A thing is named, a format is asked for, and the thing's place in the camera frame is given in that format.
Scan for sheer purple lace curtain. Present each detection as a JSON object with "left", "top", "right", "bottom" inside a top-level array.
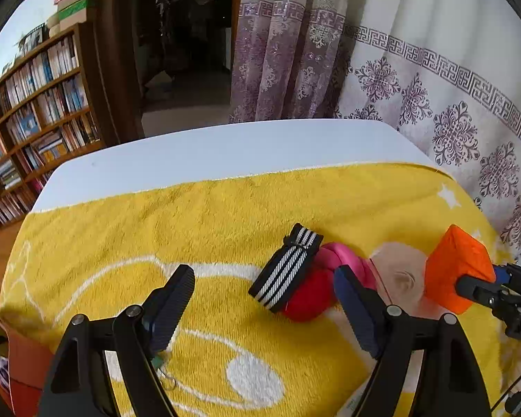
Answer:
[{"left": 229, "top": 0, "right": 357, "bottom": 123}]

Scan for rows of books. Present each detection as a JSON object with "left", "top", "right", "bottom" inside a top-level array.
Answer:
[{"left": 0, "top": 37, "right": 100, "bottom": 224}]

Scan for green cardboard box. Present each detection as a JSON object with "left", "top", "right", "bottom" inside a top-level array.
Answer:
[{"left": 57, "top": 0, "right": 90, "bottom": 22}]

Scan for white patterned curtain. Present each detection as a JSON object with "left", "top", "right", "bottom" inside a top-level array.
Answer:
[{"left": 336, "top": 0, "right": 521, "bottom": 265}]

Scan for green paper tag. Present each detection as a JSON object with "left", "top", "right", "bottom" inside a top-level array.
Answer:
[{"left": 151, "top": 353, "right": 176, "bottom": 391}]

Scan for beige round sponge puff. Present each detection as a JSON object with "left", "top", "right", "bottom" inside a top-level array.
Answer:
[{"left": 370, "top": 241, "right": 430, "bottom": 309}]

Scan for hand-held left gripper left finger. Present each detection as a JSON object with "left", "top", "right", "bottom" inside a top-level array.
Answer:
[{"left": 37, "top": 264, "right": 196, "bottom": 417}]

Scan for red pompom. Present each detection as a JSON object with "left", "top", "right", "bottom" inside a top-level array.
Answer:
[{"left": 282, "top": 267, "right": 346, "bottom": 323}]

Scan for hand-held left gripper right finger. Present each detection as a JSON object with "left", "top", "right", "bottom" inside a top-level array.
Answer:
[{"left": 333, "top": 265, "right": 491, "bottom": 417}]

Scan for dark wooden door frame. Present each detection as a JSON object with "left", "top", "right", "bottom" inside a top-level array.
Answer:
[{"left": 93, "top": 0, "right": 146, "bottom": 144}]

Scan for dark orange rubber cube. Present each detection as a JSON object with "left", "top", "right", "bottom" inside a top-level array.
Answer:
[{"left": 423, "top": 224, "right": 496, "bottom": 316}]

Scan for yellow printed towel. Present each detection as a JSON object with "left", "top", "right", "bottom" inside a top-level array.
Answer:
[{"left": 0, "top": 163, "right": 519, "bottom": 417}]

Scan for black white striped elastic band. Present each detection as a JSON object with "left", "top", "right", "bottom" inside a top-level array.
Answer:
[{"left": 248, "top": 223, "right": 325, "bottom": 313}]

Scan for wooden bookshelf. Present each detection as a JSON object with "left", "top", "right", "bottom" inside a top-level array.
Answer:
[{"left": 0, "top": 22, "right": 109, "bottom": 227}]

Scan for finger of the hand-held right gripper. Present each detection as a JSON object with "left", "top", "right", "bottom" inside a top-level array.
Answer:
[
  {"left": 455, "top": 273, "right": 519, "bottom": 313},
  {"left": 493, "top": 264, "right": 521, "bottom": 287}
]

